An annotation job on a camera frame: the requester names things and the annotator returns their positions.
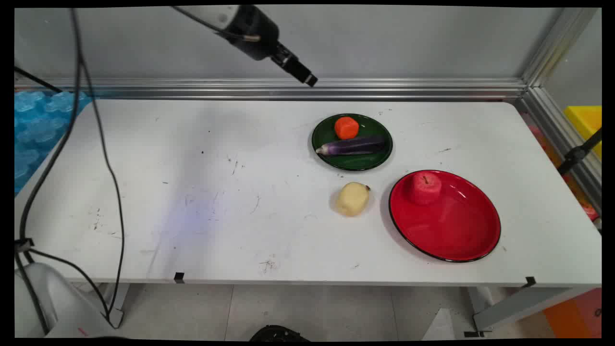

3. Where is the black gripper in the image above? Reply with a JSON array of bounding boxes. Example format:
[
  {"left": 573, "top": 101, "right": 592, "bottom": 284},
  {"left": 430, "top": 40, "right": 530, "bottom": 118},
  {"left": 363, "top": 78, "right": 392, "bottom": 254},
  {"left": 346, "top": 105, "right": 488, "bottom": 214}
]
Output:
[{"left": 225, "top": 5, "right": 318, "bottom": 88}]

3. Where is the orange toy carrot chunk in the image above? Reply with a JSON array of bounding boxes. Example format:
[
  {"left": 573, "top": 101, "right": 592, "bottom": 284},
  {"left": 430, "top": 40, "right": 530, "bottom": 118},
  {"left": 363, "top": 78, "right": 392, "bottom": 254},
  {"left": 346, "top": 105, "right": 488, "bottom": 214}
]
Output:
[{"left": 334, "top": 116, "right": 360, "bottom": 140}]

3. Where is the purple toy eggplant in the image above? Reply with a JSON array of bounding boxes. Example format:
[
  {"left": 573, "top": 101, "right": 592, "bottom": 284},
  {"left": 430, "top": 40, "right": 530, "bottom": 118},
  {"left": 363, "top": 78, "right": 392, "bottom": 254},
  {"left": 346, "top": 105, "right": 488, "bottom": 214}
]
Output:
[{"left": 315, "top": 136, "right": 386, "bottom": 157}]

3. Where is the dark green round plate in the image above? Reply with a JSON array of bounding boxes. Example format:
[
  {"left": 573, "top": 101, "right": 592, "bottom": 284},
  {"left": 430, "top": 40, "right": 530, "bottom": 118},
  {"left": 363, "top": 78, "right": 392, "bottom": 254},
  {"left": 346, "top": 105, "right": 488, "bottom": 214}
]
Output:
[{"left": 311, "top": 113, "right": 394, "bottom": 172}]

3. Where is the pale yellow toy potato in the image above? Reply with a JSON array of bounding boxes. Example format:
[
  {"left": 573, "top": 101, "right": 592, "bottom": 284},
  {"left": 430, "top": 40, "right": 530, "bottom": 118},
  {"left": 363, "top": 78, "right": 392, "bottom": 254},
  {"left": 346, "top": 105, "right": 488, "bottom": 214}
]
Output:
[{"left": 335, "top": 182, "right": 371, "bottom": 217}]

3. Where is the red toy apple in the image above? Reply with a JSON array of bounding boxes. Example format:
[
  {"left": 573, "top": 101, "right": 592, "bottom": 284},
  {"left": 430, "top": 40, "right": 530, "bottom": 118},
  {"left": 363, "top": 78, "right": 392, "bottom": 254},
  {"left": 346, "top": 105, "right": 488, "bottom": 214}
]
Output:
[{"left": 409, "top": 173, "right": 443, "bottom": 205}]

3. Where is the red round plate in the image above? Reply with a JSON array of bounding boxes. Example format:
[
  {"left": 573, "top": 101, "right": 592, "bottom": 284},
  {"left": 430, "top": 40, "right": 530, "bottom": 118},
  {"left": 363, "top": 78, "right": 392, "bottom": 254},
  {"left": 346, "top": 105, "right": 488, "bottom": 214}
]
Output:
[{"left": 388, "top": 169, "right": 502, "bottom": 263}]

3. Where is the blue bubble wrap sheet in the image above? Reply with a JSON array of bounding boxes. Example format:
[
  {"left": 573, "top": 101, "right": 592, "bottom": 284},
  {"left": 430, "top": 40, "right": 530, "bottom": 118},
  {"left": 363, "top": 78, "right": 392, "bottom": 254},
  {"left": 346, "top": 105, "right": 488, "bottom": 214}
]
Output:
[{"left": 14, "top": 90, "right": 93, "bottom": 194}]

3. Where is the black round floor object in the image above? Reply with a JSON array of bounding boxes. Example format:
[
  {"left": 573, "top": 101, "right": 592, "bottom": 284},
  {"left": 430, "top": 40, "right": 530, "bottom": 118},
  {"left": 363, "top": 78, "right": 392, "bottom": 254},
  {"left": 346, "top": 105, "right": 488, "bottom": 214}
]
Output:
[{"left": 249, "top": 325, "right": 312, "bottom": 342}]

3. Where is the white table leg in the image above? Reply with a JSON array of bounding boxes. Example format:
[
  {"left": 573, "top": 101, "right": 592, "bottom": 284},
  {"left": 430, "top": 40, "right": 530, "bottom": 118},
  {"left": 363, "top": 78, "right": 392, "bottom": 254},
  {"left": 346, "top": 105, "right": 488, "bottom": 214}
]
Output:
[
  {"left": 102, "top": 283, "right": 131, "bottom": 329},
  {"left": 465, "top": 286, "right": 602, "bottom": 337}
]

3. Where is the black clamp stand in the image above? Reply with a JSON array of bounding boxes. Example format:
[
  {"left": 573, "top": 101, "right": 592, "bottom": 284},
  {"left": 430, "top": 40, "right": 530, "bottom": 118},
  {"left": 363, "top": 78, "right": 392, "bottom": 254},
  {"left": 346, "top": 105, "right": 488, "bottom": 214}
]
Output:
[{"left": 557, "top": 128, "right": 602, "bottom": 175}]

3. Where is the yellow plastic box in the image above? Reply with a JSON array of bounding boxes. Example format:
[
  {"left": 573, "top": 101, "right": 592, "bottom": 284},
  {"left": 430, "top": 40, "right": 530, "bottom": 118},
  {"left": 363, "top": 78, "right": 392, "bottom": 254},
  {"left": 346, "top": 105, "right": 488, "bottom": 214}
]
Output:
[{"left": 564, "top": 105, "right": 602, "bottom": 160}]

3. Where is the orange floor box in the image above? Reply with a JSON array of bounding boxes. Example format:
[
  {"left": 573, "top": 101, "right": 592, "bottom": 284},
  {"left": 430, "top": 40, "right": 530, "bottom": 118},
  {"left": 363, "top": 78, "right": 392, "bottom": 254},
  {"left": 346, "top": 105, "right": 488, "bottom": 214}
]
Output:
[{"left": 542, "top": 288, "right": 602, "bottom": 339}]

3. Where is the aluminium frame rail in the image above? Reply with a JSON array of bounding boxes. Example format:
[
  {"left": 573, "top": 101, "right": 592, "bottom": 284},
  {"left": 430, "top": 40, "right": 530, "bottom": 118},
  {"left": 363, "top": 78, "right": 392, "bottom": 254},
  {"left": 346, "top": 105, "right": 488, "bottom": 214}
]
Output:
[{"left": 14, "top": 78, "right": 529, "bottom": 101}]

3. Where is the thin black hanging cable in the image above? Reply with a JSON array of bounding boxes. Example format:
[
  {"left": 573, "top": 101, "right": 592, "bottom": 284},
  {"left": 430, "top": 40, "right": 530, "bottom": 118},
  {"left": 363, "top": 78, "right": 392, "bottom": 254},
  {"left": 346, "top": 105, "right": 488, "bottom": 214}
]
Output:
[{"left": 72, "top": 53, "right": 126, "bottom": 328}]

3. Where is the thick black hanging cable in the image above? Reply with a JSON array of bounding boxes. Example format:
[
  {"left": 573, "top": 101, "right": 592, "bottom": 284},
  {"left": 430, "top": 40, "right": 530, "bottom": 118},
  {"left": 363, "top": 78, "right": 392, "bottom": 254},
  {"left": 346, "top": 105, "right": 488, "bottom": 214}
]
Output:
[{"left": 14, "top": 7, "right": 83, "bottom": 332}]

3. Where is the short black cable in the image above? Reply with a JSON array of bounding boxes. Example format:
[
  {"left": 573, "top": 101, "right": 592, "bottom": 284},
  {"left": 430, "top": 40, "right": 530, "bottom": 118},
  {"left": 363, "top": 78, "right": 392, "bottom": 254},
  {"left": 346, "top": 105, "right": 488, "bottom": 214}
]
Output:
[{"left": 14, "top": 66, "right": 64, "bottom": 93}]

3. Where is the aluminium frame corner post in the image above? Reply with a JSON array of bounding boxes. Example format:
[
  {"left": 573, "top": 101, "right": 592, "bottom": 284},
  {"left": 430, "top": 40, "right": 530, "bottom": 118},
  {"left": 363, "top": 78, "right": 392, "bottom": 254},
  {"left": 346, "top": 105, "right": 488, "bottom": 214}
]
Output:
[{"left": 513, "top": 7, "right": 602, "bottom": 214}]

